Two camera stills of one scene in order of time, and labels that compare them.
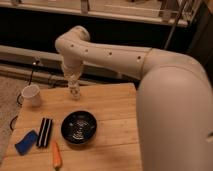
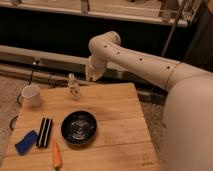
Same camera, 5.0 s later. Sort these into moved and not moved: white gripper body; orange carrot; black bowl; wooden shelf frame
Moved: white gripper body
Not moved: orange carrot; black bowl; wooden shelf frame
